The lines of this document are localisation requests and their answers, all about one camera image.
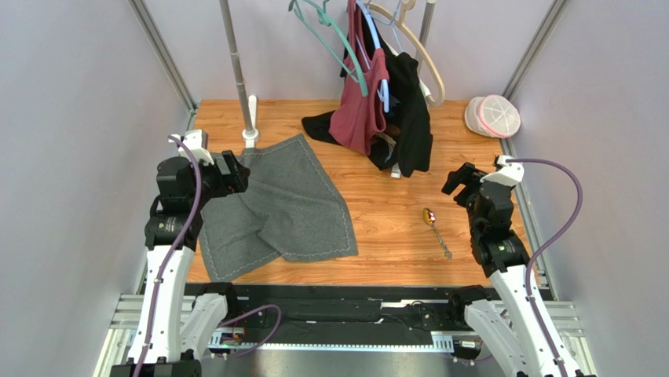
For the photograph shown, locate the white rack base foot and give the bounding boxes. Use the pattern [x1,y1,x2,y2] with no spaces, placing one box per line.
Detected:
[242,94,260,148]

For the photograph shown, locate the grey cloth napkin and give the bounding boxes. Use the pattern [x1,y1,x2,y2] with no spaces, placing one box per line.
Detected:
[199,134,359,282]

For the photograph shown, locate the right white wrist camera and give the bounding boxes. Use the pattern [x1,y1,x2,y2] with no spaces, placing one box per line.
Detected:
[480,155,525,188]

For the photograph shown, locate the white rack foot right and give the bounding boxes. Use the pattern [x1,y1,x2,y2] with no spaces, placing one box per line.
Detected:
[390,163,402,179]

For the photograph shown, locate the grey rack pole left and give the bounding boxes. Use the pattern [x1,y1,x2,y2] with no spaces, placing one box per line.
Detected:
[218,0,248,110]

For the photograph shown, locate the black t-shirt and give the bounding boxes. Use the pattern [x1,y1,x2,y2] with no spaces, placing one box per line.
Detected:
[302,41,433,178]

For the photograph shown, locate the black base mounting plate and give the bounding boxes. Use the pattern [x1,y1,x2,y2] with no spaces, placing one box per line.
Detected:
[180,282,555,349]

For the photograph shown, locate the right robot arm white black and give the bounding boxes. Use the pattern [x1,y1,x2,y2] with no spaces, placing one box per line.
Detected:
[441,156,585,376]

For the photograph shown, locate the light blue plastic hanger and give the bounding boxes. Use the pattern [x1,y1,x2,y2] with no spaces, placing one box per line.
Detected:
[355,0,390,113]

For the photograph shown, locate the teal plastic hanger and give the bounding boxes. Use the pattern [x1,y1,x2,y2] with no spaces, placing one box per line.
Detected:
[287,0,370,97]

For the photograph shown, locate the beige wooden hanger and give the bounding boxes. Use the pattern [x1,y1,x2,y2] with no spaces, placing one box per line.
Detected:
[366,1,445,108]

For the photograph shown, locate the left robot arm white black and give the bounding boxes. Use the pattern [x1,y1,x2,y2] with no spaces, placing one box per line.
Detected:
[111,151,250,376]

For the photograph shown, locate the iridescent gold spoon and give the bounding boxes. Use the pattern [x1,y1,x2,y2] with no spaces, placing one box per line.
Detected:
[422,207,453,259]

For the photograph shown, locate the maroon tank top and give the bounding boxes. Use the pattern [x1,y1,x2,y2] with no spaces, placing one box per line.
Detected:
[329,1,389,156]

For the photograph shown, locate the grey rack pole right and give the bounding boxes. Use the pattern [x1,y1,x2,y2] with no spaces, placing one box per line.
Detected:
[419,0,437,47]

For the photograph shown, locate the grey rack pole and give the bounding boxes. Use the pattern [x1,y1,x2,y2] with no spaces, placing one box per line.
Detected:
[218,0,248,110]
[419,0,437,47]

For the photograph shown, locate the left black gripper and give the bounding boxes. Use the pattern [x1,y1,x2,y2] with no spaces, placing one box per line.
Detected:
[188,150,250,209]

